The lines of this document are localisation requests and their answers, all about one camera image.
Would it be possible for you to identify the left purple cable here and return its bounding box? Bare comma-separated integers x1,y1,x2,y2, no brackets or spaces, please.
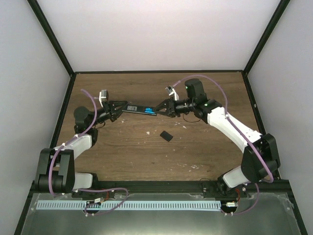
48,89,130,217

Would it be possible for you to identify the black battery cover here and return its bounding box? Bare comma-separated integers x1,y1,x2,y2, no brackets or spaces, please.
160,131,173,142

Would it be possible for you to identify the black frame post right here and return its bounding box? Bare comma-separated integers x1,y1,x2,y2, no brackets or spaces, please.
243,0,290,74

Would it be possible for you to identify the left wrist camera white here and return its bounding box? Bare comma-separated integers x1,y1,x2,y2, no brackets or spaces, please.
99,90,109,103

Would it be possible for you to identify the purple cable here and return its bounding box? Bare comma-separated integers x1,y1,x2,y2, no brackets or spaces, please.
172,74,274,216
48,89,130,217

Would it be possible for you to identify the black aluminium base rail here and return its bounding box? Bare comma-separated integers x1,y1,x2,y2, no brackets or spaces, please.
72,180,293,199

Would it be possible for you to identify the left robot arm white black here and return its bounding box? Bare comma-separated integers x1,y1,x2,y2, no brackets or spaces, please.
34,101,128,198

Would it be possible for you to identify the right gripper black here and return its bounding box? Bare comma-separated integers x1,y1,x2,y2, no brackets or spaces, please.
154,97,195,118

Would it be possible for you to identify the black frame post left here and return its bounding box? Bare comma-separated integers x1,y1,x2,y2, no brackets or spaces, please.
27,0,74,77

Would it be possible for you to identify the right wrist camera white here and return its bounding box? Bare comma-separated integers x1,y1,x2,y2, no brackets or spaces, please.
165,86,179,101

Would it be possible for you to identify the metal front plate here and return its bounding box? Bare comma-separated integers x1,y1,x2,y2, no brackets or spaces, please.
21,193,306,235

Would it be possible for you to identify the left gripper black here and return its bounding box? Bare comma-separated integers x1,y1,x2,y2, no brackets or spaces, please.
89,101,129,127

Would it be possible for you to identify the black remote control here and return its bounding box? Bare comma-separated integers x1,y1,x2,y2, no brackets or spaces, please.
124,104,157,116

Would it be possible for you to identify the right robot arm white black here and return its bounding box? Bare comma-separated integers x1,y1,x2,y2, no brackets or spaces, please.
153,76,281,197

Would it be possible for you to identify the light blue slotted cable duct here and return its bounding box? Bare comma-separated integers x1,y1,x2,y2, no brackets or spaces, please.
36,200,221,211

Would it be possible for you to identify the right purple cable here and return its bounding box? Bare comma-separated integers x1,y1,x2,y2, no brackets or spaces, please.
172,74,274,216

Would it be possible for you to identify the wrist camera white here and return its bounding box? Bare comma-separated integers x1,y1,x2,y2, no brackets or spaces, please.
165,86,179,101
99,90,109,103

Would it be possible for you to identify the black frame post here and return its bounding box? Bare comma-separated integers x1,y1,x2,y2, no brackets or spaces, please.
243,0,290,74
27,0,74,77

